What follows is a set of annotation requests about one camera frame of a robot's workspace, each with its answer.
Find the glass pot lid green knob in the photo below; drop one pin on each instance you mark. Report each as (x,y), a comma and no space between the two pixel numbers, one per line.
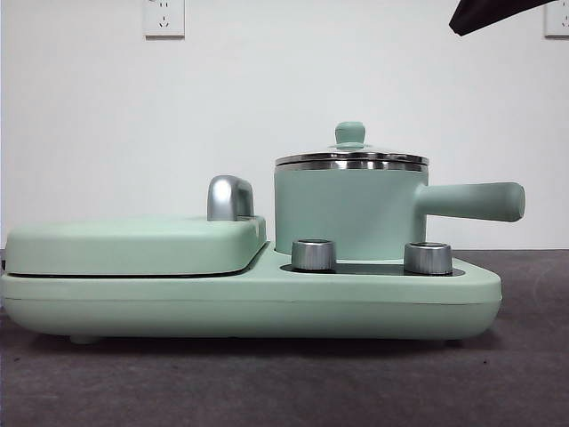
(349,133)

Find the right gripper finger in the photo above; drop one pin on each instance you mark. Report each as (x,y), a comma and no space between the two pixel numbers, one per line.
(484,13)

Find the green hinged griddle cover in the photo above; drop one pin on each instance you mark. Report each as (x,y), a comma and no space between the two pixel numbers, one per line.
(133,249)

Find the white wall socket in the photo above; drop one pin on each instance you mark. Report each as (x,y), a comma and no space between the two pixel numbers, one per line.
(163,18)
(559,22)

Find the silver control knob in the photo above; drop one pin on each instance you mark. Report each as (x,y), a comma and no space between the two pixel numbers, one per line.
(427,259)
(313,255)

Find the green breakfast machine base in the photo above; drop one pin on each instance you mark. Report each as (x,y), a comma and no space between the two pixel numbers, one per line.
(266,311)

